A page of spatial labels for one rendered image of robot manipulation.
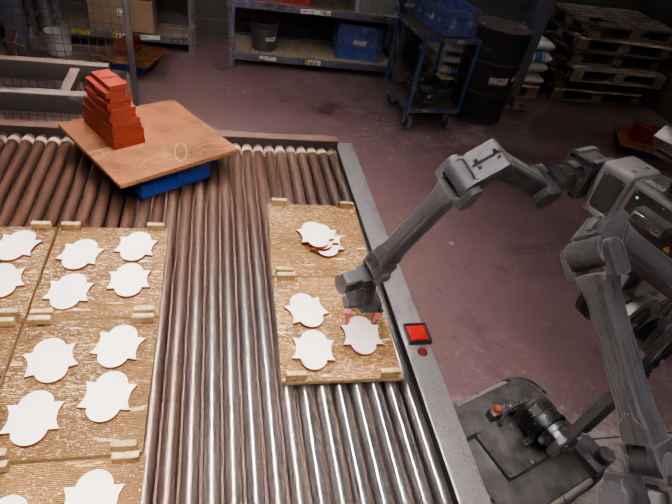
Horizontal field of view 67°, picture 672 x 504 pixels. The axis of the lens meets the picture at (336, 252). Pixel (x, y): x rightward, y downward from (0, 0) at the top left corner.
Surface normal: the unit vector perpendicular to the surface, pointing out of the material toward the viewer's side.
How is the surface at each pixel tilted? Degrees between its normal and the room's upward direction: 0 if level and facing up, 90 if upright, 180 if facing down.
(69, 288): 0
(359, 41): 90
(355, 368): 0
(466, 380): 0
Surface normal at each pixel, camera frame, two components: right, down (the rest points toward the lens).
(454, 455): 0.15, -0.75
